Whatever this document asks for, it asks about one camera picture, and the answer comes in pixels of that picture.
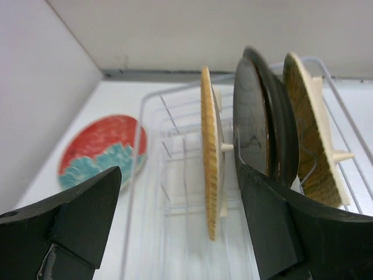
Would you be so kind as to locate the yellow green leaf-shaped plate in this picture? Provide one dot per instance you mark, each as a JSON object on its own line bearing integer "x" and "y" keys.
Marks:
{"x": 319, "y": 177}

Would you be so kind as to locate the grey plate with floral pattern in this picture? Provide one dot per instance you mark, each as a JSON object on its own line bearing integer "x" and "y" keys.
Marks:
{"x": 251, "y": 143}

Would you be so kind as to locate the white wire dish rack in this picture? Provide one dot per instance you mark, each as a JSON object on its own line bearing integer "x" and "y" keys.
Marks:
{"x": 167, "y": 235}

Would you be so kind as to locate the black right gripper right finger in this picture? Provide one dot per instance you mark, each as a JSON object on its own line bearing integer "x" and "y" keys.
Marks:
{"x": 295, "y": 237}

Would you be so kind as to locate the brown rimmed cream plate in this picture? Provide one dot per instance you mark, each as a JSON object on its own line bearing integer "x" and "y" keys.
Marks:
{"x": 283, "y": 119}

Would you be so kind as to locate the red and teal round plate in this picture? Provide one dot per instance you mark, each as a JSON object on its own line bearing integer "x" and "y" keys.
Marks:
{"x": 104, "y": 143}

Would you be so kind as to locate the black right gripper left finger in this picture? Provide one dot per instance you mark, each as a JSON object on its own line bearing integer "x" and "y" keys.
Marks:
{"x": 63, "y": 236}

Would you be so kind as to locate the orange woven-pattern plate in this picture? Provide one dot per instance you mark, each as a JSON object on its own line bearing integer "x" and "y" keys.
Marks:
{"x": 214, "y": 150}

